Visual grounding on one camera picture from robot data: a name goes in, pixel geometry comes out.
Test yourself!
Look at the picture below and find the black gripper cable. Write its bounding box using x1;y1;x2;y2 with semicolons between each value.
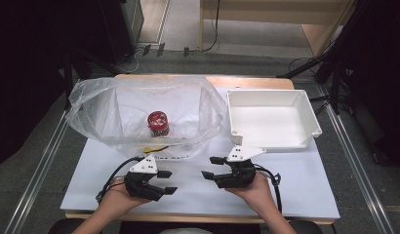
96;156;145;205
253;164;284;215

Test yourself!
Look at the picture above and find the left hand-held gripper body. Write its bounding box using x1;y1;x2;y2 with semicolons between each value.
124;154;165;202

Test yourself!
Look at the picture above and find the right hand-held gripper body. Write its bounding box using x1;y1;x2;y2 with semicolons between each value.
216;145;267;189

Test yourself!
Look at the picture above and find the light wooden desk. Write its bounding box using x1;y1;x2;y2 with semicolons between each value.
199;0;356;58

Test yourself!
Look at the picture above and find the white table sheet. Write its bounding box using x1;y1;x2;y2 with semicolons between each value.
60;87;341;219

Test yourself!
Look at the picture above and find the black metal stand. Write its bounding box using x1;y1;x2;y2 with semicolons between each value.
276;0;400;113

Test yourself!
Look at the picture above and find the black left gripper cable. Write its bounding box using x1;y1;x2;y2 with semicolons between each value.
96;156;145;205

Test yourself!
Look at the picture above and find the white plastic bin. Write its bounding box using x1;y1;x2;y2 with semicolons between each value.
226;89;323;153

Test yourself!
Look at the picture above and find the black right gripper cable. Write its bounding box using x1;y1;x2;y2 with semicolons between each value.
253;164;284;215

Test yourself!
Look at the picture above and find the metal floor rail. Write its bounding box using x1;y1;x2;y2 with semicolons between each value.
4;110;69;234
318;84;396;234

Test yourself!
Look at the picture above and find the clear plastic bag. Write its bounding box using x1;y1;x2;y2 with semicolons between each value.
64;76;227;160

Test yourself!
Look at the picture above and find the black hanging cable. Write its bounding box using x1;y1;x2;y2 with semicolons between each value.
203;0;221;53

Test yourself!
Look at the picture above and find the dark cabinet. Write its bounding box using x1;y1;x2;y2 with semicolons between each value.
99;0;145;65

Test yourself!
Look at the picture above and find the person's right hand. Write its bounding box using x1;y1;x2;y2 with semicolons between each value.
225;172;281;215

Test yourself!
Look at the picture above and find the red lidded candy jar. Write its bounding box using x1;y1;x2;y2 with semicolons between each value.
146;110;171;137

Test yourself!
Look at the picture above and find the person's left hand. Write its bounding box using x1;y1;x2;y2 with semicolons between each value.
99;185;152;217

